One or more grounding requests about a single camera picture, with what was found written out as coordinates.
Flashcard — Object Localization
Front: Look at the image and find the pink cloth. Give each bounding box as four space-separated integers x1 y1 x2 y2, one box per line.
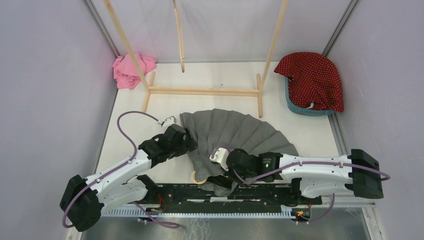
112 52 157 90

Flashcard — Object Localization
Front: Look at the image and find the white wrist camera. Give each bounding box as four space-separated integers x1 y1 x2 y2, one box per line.
157 116 177 129
209 147 231 172

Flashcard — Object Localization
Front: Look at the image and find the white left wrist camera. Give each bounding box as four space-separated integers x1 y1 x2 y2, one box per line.
157 116 177 129

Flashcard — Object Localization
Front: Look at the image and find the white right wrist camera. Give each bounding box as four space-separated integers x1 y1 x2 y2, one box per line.
209 147 231 172

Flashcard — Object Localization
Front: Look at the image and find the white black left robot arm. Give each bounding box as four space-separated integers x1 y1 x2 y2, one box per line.
59 124 197 232

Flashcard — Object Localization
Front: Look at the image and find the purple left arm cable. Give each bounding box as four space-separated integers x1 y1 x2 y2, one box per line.
61 110 181 230

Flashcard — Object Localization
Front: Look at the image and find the wooden clothes hanger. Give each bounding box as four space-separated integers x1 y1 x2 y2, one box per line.
191 171 210 185

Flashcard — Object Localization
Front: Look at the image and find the grey pleated skirt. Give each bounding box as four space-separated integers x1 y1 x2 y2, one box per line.
180 109 298 197

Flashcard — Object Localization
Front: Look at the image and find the wooden clothes rack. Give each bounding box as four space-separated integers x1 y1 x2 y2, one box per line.
102 0 289 119

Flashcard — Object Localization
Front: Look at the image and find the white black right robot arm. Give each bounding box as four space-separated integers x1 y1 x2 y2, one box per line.
218 148 391 204

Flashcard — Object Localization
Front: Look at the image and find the red polka dot cloth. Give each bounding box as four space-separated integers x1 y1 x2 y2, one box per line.
274 51 345 113

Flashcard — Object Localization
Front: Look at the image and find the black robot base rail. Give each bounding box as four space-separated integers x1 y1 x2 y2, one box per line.
137 183 323 214

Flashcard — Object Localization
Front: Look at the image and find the teal plastic basket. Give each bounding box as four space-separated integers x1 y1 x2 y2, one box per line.
284 77 335 117

